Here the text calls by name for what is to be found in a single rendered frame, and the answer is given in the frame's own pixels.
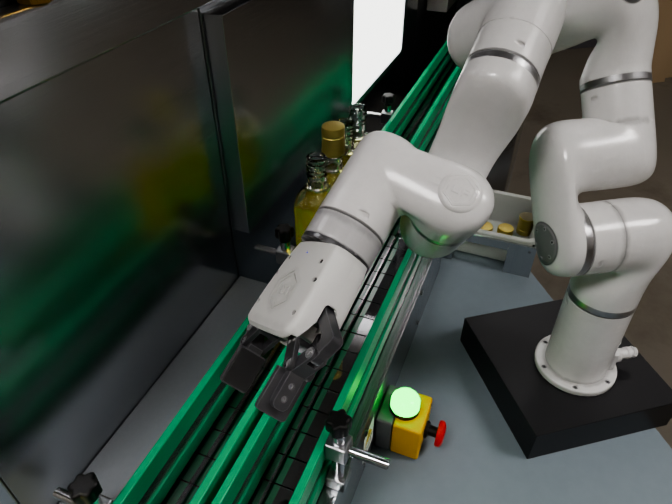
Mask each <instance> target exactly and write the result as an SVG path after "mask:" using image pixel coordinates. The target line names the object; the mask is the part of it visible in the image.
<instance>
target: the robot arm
mask: <svg viewBox="0 0 672 504"><path fill-rule="evenodd" d="M658 22H659V2H658V0H473V1H471V2H469V3H468V4H466V5H465V6H463V7H462V8H461V9H460V10H459V11H458V12H457V13H456V15H455V16H454V17H453V19H452V21H451V23H450V26H449V29H448V35H447V46H448V51H449V54H450V56H451V59H452V60H453V61H454V63H455V64H456V65H457V66H458V67H459V68H460V69H462V71H461V74H460V76H459V78H458V80H457V83H456V85H455V87H454V90H453V92H452V94H451V97H450V99H449V102H448V104H447V107H446V109H445V112H444V115H443V118H442V121H441V123H440V126H439V129H438V131H437V134H436V136H435V139H434V141H433V143H432V146H431V148H430V150H429V153H427V152H424V151H422V150H419V149H416V148H415V147H414V146H413V145H412V144H411V143H410V142H408V141H407V140H406V139H404V138H402V137H400V136H398V135H396V134H394V133H391V132H387V131H374V132H371V133H368V134H367V135H366V136H364V137H363V138H362V139H361V141H360V142H359V144H358V145H357V147H356V148H355V150H354V151H353V153H352V155H351V156H350V158H349V160H348V161H347V163H346V165H345V166H344V168H343V169H342V171H341V173H340V174H339V176H338V178H337V179H336V181H335V183H334V184H333V186H332V187H331V189H330V191H329V192H328V194H327V196H326V197H325V199H324V200H323V202H322V204H321V205H320V207H319V209H318V210H317V212H316V213H315V215H314V217H313V218H312V220H311V222H310V223H309V225H308V227H307V228H306V230H305V231H304V233H303V235H302V236H301V239H302V241H303V242H300V243H299V244H298V246H297V247H296V248H295V249H294V250H293V251H292V252H291V254H290V255H289V256H288V257H287V259H286V260H285V261H284V262H283V264H282V265H281V266H280V268H279V269H278V271H277V272H276V273H275V275H274V276H273V278H272V279H271V281H270V282H269V283H268V285H267V286H266V288H265V289H264V291H263V292H262V294H261V295H260V297H259V298H258V300H257V301H256V303H255V304H254V306H253V307H252V309H251V311H250V312H249V314H248V320H249V323H250V324H248V325H247V330H246V334H245V335H244V336H243V337H242V338H241V340H240V344H239V346H238V348H237V349H236V351H235V353H234V354H233V356H232V358H231V359H230V361H229V363H228V364H227V366H226V367H225V369H224V371H223V372H222V374H221V376H220V380H221V381H222V382H224V383H225V384H227V385H229V386H231V387H233V388H235V389H236V390H238V391H240V392H242V393H246V392H247V391H248V389H249V388H250V386H251V384H252V383H253V381H254V379H255V377H256V376H257V374H258V372H259V371H260V369H261V367H262V366H263V364H264V362H265V361H266V359H264V358H263V357H262V356H264V355H265V354H266V353H267V352H268V351H269V350H271V349H272V348H273V347H274V346H275V345H276V344H277V343H278V342H280V343H282V344H283V345H285V346H287V347H286V352H285V357H284V363H283V367H281V366H279V365H278V364H277V366H276V368H275V370H274V371H273V373H272V375H271V376H270V378H269V380H268V382H267V383H266V385H265V387H264V388H263V390H262V392H261V394H260V395H259V397H258V399H257V400H256V402H255V407H256V408H257V409H258V410H260V411H261V412H263V413H265V414H267V415H269V416H271V417H273V418H274V419H276V420H278V421H280V422H284V421H286V419H287V417H288V416H289V414H290V412H291V410H292V409H293V407H294V405H295V403H296V402H297V400H298V398H299V396H300V394H301V393H302V391H303V389H304V387H305V386H306V384H307V382H311V381H312V380H313V379H314V377H315V373H316V372H317V371H318V370H320V369H321V368H323V367H324V366H325V365H326V363H327V361H328V359H329V358H330V357H331V356H333V355H334V354H335V353H336V352H337V351H338V350H339V349H340V348H341V347H342V345H343V338H342V335H341V332H340V328H341V326H342V325H343V323H344V321H345V319H346V317H347V315H348V313H349V311H350V309H351V307H352V305H353V303H354V301H355V298H356V296H357V294H358V292H359V289H360V287H361V284H362V282H363V280H364V277H365V275H366V274H367V273H368V271H369V269H370V267H371V265H372V264H373V262H374V260H375V258H376V256H377V255H378V253H379V251H380V249H381V248H382V246H383V244H384V243H385V241H386V239H387V237H388V235H389V234H390V232H391V230H392V228H393V226H394V225H395V223H396V221H397V219H398V218H399V217H400V216H401V219H400V232H401V235H402V238H403V240H404V242H405V244H406V245H407V246H408V248H409V249H410V250H412V251H413V252H414V253H416V254H418V255H419V256H422V257H425V258H440V257H444V256H447V255H449V254H450V253H452V252H453V251H455V250H456V249H457V248H458V247H459V246H461V245H462V244H463V243H464V242H465V241H466V240H468V239H469V238H470V237H471V236H472V235H473V234H475V233H476V232H477V231H478V230H479V229H480V228H481V227H482V226H483V225H484V224H485V223H486V222H487V221H488V219H489V217H490V216H491V214H492V211H493V207H494V194H493V190H492V188H491V186H490V184H489V182H488V181H487V180H486V178H487V176H488V174H489V172H490V170H491V169H492V167H493V165H494V164H495V162H496V161H497V159H498V158H499V156H500V155H501V153H502V152H503V151H504V149H505V148H506V147H507V145H508V144H509V143H510V141H511V140H512V139H513V137H514V136H515V134H516V133H517V131H518V130H519V128H520V126H521V125H522V123H523V121H524V119H525V118H526V116H527V114H528V112H529V110H530V108H531V106H532V104H533V101H534V98H535V95H536V93H537V90H538V88H539V84H540V81H541V79H542V76H543V74H544V71H545V68H546V66H547V63H548V61H549V59H550V57H551V54H554V53H556V52H559V51H562V50H564V49H567V48H570V47H573V46H576V45H578V44H581V43H583V42H585V41H588V40H591V39H594V38H595V39H596V40H597V44H596V46H595V47H594V49H593V51H592V52H591V54H590V56H589V58H588V60H587V62H586V64H585V67H584V69H583V72H582V75H581V77H580V80H579V89H580V96H581V109H582V119H571V120H562V121H556V122H553V123H550V124H548V125H546V126H544V127H543V128H542V129H541V130H540V131H539V132H538V133H537V134H536V136H535V138H534V140H533V142H532V145H531V149H530V154H529V180H530V192H531V204H532V215H533V227H534V238H535V245H536V250H537V255H538V257H539V260H540V262H541V264H542V266H543V267H544V269H545V270H546V271H547V272H549V273H550V274H552V275H555V276H559V277H571V278H570V281H569V284H568V286H567V289H566V292H565V295H564V298H563V301H562V304H561V307H560V310H559V313H558V316H557V319H556V322H555V324H554V327H553V330H552V333H551V335H549V336H546V337H544V338H543V339H542V340H540V342H539V343H538V344H537V347H536V349H535V353H534V361H535V364H536V367H537V369H538V371H539V372H540V374H541V375H542V376H543V377H544V378H545V379H546V380H547V381H548V382H549V383H550V384H552V385H553V386H555V387H556V388H558V389H560V390H562V391H564V392H567V393H570V394H573V395H578V396H597V395H600V394H603V393H605V392H607V391H608V390H609V389H610V388H611V387H612V386H613V384H614V383H615V380H616V378H617V367H616V362H620V361H621V360H622V359H629V358H631V357H633V358H635V357H637V355H638V350H637V348H636V347H633V346H629V347H623V348H618V347H619V345H620V344H621V341H622V338H623V336H624V334H625V332H626V330H627V328H628V325H629V323H630V321H631V319H632V317H633V315H634V312H635V311H636V309H637V306H638V304H639V302H640V300H641V298H642V296H643V294H644V292H645V290H646V289H647V287H648V285H649V283H650V282H651V280H652V279H653V278H654V276H655V275H656V274H657V273H658V271H659V270H660V269H661V268H662V267H663V265H664V264H665V263H666V261H667V260H668V258H669V257H670V255H671V254H672V212H671V211H670V210H669V209H668V208H667V207H666V206H665V205H663V204H662V203H660V202H658V201H656V200H653V199H649V198H640V197H629V198H618V199H609V200H600V201H594V202H585V203H579V202H578V195H579V194H580V193H582V192H588V191H597V190H607V189H615V188H622V187H628V186H633V185H637V184H640V183H642V182H644V181H646V180H647V179H649V178H650V177H651V175H652V174H653V172H654V170H655V167H656V162H657V141H656V125H655V113H654V98H653V84H652V81H653V80H652V60H653V53H654V47H655V42H656V36H657V30H658ZM265 337H267V338H268V339H267V340H266V341H264V339H265ZM298 352H299V353H301V354H300V355H298ZM284 368H285V369H284ZM304 380H305V381H304Z"/></svg>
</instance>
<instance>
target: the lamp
mask: <svg viewBox="0 0 672 504"><path fill-rule="evenodd" d="M390 411H391V413H392V414H393V415H394V416H395V417H396V418H398V419H400V420H403V421H409V420H413V419H415V418H416V417H417V416H418V414H419V412H420V397H419V395H418V394H417V393H416V392H415V391H414V390H413V389H411V388H407V387H403V388H399V389H397V390H396V391H394V392H393V394H392V397H391V401H390Z"/></svg>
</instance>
